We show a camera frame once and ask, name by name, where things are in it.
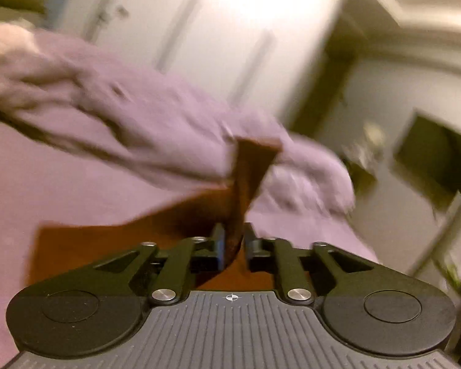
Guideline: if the rust orange knit sweater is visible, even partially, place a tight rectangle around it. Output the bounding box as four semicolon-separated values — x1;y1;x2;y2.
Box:
26;138;282;285

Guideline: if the black flat television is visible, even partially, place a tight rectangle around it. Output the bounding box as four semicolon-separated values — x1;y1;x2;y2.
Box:
393;111;461;206

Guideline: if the purple bed sheet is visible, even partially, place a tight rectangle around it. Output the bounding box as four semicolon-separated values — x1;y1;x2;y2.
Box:
0;117;380;369

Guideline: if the purple crumpled duvet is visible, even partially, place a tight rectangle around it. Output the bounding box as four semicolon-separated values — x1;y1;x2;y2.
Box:
0;22;355;213

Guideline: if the white wardrobe with handles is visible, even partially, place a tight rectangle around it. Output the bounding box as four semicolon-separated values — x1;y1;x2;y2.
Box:
56;0;344;122

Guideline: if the gold side table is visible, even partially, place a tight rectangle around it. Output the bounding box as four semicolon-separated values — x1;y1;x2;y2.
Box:
340;152;377;197

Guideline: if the wrapped flower bouquet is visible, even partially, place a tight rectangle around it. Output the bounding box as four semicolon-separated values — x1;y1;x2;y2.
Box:
351;121;386;171

